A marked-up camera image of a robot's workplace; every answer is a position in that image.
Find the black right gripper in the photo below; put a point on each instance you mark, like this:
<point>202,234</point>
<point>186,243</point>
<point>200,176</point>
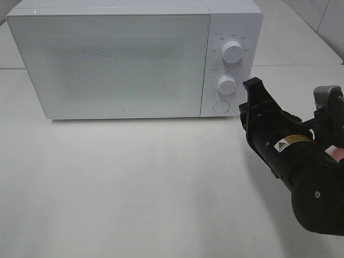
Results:
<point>278,138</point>

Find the round white door button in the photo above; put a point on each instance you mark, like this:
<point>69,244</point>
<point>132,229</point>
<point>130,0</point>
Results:
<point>221,107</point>

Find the white microwave door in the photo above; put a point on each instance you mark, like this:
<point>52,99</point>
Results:
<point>86,67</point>

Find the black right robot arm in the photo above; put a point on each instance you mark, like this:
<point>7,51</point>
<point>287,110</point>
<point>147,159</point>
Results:
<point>319,208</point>

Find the lower white microwave knob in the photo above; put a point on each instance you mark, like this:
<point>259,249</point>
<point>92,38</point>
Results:
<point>226,85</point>

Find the white microwave knob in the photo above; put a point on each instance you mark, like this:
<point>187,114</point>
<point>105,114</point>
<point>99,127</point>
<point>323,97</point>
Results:
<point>226,85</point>
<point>232,51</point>

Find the upper white microwave knob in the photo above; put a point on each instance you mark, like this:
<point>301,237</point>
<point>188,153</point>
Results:
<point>232,51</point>

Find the white microwave oven body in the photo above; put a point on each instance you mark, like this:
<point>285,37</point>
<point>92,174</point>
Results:
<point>228,20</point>

